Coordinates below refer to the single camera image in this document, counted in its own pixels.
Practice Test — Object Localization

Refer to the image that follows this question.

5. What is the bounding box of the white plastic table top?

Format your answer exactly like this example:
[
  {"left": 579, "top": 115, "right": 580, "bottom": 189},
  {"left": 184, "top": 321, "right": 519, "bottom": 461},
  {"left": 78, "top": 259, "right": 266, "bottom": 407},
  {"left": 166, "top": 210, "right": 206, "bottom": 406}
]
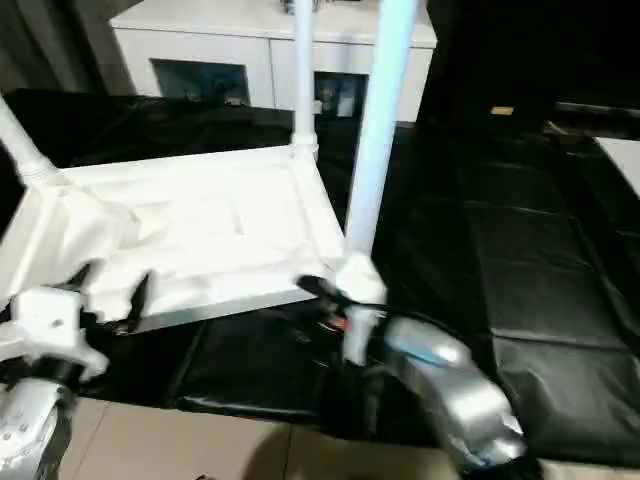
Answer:
[{"left": 0, "top": 143, "right": 389, "bottom": 335}]

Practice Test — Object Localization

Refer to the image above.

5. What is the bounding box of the black horizontal bar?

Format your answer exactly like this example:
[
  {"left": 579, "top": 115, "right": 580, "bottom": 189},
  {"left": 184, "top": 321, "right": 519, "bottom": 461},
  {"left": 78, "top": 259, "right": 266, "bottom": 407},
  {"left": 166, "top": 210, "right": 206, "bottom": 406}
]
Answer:
[{"left": 554, "top": 101, "right": 640, "bottom": 114}]

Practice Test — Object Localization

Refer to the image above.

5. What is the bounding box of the white plastic table leg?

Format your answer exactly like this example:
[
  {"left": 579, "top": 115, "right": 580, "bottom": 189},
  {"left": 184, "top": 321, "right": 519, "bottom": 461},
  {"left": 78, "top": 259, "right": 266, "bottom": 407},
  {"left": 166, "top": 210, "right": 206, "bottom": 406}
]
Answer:
[
  {"left": 344, "top": 0, "right": 420, "bottom": 257},
  {"left": 291, "top": 0, "right": 320, "bottom": 159},
  {"left": 0, "top": 94, "right": 69, "bottom": 187}
]

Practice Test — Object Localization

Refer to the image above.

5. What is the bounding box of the white flat board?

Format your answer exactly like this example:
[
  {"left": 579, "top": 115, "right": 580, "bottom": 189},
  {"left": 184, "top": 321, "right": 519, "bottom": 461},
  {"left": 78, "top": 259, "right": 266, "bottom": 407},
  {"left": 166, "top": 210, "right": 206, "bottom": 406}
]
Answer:
[{"left": 597, "top": 135, "right": 640, "bottom": 196}]

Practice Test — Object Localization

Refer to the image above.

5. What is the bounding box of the black plastic mat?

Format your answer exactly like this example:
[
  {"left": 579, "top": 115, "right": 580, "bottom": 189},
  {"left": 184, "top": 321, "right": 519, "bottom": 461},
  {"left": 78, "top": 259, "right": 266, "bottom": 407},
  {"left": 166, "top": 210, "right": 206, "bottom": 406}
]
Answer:
[{"left": 0, "top": 88, "right": 640, "bottom": 461}]

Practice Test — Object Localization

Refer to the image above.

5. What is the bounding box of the white cabinet with glass doors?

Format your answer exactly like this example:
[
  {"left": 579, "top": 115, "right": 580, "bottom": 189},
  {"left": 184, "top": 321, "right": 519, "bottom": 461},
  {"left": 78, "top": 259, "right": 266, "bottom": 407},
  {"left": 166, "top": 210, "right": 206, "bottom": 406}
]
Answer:
[{"left": 109, "top": 0, "right": 436, "bottom": 124}]

